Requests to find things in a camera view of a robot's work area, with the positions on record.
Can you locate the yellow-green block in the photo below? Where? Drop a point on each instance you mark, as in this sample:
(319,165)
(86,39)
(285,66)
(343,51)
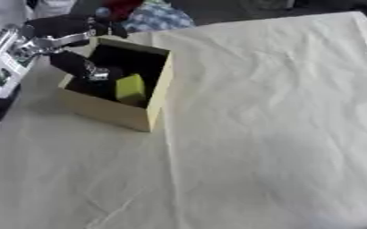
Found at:
(130,89)

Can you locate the red object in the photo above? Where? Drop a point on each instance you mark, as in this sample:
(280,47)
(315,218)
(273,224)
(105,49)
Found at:
(120,9)

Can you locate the blue white patterned cloth bundle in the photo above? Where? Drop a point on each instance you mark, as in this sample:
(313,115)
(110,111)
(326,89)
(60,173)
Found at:
(158,18)

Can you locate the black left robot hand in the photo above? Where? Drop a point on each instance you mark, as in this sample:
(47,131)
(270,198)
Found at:
(69,61)

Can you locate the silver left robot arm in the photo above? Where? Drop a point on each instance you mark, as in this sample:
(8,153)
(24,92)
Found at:
(4,59)

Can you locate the tan cardboard box black inside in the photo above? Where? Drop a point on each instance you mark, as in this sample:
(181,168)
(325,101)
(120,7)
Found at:
(116,111)

